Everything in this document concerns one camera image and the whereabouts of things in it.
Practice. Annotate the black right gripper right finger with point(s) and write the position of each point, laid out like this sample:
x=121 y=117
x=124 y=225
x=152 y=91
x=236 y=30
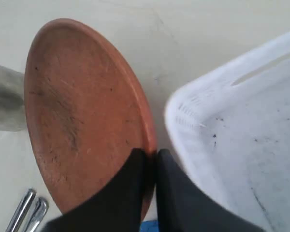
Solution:
x=183 y=207

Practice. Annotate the stainless steel cup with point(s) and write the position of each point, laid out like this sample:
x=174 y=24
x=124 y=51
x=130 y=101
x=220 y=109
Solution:
x=12 y=110

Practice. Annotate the white perforated plastic basket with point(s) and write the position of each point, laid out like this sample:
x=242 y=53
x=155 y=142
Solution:
x=230 y=130

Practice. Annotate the blue snack packet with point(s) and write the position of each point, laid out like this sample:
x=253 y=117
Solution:
x=149 y=226

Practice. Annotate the dark metal knife handle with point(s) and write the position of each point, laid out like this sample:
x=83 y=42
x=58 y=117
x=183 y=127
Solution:
x=21 y=211

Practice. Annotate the brown wooden plate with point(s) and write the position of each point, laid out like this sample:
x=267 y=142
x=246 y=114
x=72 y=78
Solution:
x=85 y=111

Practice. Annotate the silver metal utensil handle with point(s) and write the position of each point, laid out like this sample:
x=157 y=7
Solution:
x=37 y=215

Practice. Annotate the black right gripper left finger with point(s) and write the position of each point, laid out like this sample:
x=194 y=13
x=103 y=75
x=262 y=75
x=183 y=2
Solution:
x=115 y=208

